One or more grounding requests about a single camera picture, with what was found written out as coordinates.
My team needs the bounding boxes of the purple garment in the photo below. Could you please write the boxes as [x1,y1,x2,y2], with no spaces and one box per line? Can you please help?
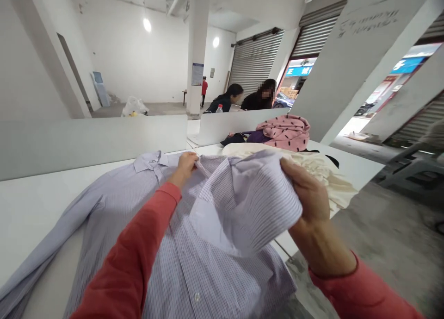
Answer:
[245,130,271,145]

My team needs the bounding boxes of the blue wall notice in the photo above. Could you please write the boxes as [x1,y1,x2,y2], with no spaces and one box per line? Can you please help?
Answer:
[191,62,204,87]

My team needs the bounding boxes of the person's left hand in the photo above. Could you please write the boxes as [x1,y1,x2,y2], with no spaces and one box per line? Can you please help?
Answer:
[167,152,201,190]

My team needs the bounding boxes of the white plastic bag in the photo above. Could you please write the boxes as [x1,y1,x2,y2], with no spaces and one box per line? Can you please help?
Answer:
[121,96,150,118]

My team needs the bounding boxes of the black garment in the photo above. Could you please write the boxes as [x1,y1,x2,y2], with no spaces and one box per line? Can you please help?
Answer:
[220,132,247,147]

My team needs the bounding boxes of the person's right hand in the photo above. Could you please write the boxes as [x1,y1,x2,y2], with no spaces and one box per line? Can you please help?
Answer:
[279,157,332,229]

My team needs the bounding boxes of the cream white garment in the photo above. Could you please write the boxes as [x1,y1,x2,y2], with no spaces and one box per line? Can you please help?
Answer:
[222,143,360,215]

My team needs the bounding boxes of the grey roller shutter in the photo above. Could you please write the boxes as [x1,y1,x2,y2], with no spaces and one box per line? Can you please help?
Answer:
[227,29,285,98]
[290,0,349,60]

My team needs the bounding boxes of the white water dispenser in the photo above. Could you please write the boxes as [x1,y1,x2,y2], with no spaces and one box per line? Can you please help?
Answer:
[91,71,111,107]

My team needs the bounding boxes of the lilac striped button shirt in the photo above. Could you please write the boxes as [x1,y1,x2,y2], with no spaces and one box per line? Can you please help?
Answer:
[0,149,304,319]

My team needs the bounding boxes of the white desk divider panel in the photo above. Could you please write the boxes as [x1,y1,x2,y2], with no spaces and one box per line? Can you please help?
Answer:
[0,114,189,182]
[198,106,293,147]

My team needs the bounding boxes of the pink dotted garment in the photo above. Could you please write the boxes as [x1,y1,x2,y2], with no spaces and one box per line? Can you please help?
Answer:
[256,114,311,152]

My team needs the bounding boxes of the grey plastic stool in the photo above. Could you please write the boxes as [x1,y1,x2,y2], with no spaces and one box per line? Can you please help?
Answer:
[376,140,444,189]

